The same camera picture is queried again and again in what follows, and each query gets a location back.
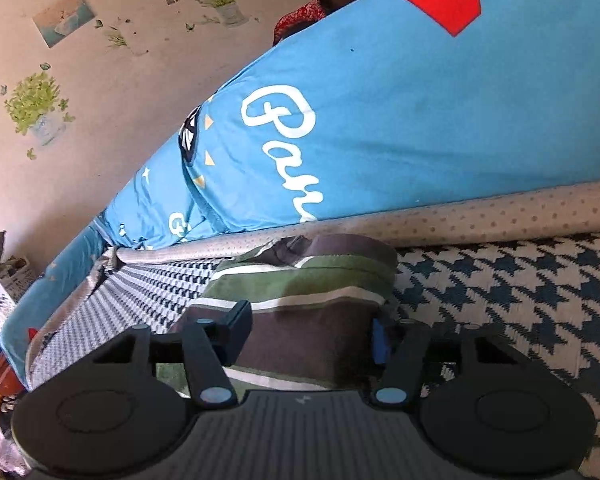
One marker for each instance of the houndstooth sofa seat cover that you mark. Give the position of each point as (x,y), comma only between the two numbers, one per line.
(505,290)

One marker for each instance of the blue sofa armrest cover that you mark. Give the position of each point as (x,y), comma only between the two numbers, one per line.
(45,300)

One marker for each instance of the green brown striped shirt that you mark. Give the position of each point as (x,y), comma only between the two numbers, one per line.
(305,310)

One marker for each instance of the blue cushion with plane print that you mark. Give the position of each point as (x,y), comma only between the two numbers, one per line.
(405,125)

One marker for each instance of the green plant wall sticker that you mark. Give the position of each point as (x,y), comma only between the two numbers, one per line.
(32,105)

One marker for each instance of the white storage box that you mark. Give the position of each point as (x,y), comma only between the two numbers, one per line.
(2,295)

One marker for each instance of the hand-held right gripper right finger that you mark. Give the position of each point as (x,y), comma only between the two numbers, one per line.
(380,341)

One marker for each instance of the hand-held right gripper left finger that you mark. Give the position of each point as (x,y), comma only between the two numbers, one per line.
(237,331)

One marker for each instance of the blue wall picture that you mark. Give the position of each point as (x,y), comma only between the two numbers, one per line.
(62,17)

